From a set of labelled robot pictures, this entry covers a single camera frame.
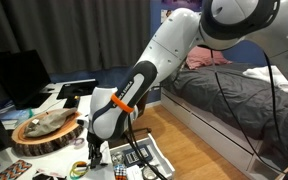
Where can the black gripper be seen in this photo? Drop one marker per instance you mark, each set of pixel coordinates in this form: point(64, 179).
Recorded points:
point(94, 143)

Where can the pen with orange end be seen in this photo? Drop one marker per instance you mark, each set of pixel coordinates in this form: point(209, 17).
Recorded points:
point(104, 164)

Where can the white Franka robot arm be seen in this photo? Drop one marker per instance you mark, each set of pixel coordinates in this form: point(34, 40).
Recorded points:
point(170, 43)

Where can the orange band on arm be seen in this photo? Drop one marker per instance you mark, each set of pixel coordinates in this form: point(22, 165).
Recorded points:
point(122, 104)

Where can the white open drawer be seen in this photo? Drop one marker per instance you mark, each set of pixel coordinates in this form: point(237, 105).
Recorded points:
point(164, 163)

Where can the small glass jar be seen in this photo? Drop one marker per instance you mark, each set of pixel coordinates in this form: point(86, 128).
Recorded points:
point(117, 158)

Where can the Rubik's cube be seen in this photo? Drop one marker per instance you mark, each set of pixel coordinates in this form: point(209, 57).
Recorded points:
point(120, 172)

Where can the white desk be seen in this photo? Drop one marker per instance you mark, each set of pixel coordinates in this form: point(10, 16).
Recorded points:
point(60, 156)

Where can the white paper card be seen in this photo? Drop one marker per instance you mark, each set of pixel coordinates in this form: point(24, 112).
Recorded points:
point(134, 174)

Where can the round wood slab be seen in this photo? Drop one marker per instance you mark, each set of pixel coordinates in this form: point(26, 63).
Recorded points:
point(50, 141)

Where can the dark calculator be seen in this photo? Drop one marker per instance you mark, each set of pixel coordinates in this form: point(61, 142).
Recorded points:
point(145, 151)

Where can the grey cap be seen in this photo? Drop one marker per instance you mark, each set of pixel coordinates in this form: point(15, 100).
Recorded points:
point(47, 124)

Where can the black rectangular device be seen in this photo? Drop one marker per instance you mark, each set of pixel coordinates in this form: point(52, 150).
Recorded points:
point(71, 102)

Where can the black desk mat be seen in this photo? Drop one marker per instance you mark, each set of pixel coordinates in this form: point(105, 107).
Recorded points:
point(77, 89)

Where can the brown leather chair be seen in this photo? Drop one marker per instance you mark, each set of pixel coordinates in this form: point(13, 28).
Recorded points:
point(144, 100)

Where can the zigzag patterned case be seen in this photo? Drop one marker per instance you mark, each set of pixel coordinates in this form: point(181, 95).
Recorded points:
point(14, 170)

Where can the teal plastic bag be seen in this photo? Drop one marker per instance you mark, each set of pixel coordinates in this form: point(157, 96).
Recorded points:
point(15, 116)

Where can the black computer monitor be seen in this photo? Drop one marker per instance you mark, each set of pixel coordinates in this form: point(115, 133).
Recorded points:
point(17, 76)

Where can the wide dark grey curtain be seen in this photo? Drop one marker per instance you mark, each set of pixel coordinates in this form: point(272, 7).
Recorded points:
point(67, 33)

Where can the pink pillow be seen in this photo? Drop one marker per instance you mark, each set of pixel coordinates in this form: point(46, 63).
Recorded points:
point(200, 57)

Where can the basketball players poster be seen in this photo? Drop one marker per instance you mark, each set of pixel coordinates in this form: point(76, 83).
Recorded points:
point(165, 16)

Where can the bed with grey cover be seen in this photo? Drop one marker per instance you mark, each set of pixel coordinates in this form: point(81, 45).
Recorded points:
point(247, 100)

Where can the purple poster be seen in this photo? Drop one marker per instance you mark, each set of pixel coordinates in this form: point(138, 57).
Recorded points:
point(180, 3)

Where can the white blanket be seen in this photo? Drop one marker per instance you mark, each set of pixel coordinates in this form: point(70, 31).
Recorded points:
point(267, 76)

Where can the white bed frame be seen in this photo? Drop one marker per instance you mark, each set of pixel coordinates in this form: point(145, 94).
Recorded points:
point(210, 128)

